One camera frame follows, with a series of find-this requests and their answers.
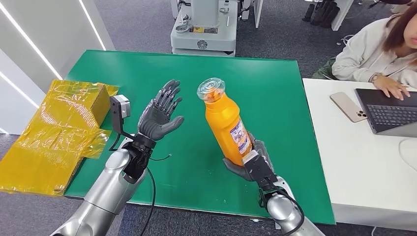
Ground green table mat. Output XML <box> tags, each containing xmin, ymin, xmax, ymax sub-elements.
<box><xmin>64</xmin><ymin>49</ymin><xmax>336</xmax><ymax>225</ymax></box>

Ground yellow-wrapped cardboard box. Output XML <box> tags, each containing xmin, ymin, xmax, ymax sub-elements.
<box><xmin>0</xmin><ymin>80</ymin><xmax>119</xmax><ymax>197</ymax></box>

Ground white round object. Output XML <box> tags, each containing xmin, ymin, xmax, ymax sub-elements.
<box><xmin>398</xmin><ymin>138</ymin><xmax>417</xmax><ymax>172</ymax></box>

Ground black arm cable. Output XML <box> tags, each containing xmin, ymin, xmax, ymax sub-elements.
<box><xmin>259</xmin><ymin>186</ymin><xmax>305</xmax><ymax>236</ymax></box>
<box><xmin>139</xmin><ymin>153</ymin><xmax>173</xmax><ymax>236</ymax></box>

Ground dark grey laptop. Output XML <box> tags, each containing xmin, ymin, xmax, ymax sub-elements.
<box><xmin>354</xmin><ymin>88</ymin><xmax>417</xmax><ymax>138</ymax></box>

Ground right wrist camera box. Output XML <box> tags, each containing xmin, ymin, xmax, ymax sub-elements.
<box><xmin>242</xmin><ymin>150</ymin><xmax>278</xmax><ymax>190</ymax></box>

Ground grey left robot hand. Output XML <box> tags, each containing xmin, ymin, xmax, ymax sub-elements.
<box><xmin>137</xmin><ymin>79</ymin><xmax>185</xmax><ymax>141</ymax></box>

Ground white desk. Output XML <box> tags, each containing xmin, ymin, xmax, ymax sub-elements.
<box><xmin>302</xmin><ymin>78</ymin><xmax>417</xmax><ymax>232</ymax></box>

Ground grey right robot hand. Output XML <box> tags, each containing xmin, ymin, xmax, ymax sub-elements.
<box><xmin>223</xmin><ymin>132</ymin><xmax>274</xmax><ymax>182</ymax></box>

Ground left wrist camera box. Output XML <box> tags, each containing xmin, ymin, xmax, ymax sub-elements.
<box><xmin>110</xmin><ymin>94</ymin><xmax>135</xmax><ymax>138</ymax></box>

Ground beige smartphone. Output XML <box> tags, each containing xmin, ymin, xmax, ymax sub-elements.
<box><xmin>329</xmin><ymin>91</ymin><xmax>368</xmax><ymax>123</ymax></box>

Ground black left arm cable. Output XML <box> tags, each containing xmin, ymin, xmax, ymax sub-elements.
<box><xmin>139</xmin><ymin>153</ymin><xmax>173</xmax><ymax>236</ymax></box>

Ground white narrow furniture leg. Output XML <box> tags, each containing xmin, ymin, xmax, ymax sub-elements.
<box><xmin>252</xmin><ymin>0</ymin><xmax>264</xmax><ymax>29</ymax></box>

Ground black boots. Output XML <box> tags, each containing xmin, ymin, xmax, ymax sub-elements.
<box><xmin>301</xmin><ymin>0</ymin><xmax>341</xmax><ymax>30</ymax></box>

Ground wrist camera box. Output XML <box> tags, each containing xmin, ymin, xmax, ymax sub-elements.
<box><xmin>242</xmin><ymin>150</ymin><xmax>278</xmax><ymax>190</ymax></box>
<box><xmin>110</xmin><ymin>94</ymin><xmax>135</xmax><ymax>138</ymax></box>

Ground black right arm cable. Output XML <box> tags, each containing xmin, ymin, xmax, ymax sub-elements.
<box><xmin>259</xmin><ymin>186</ymin><xmax>305</xmax><ymax>236</ymax></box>

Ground person's hand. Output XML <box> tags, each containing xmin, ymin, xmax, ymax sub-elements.
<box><xmin>373</xmin><ymin>75</ymin><xmax>411</xmax><ymax>101</ymax></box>

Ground white desk side panel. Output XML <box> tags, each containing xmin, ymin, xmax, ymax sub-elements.
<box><xmin>331</xmin><ymin>0</ymin><xmax>354</xmax><ymax>31</ymax></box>

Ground orange detergent bottle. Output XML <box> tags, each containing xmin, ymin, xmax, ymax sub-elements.
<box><xmin>197</xmin><ymin>77</ymin><xmax>253</xmax><ymax>167</ymax></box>

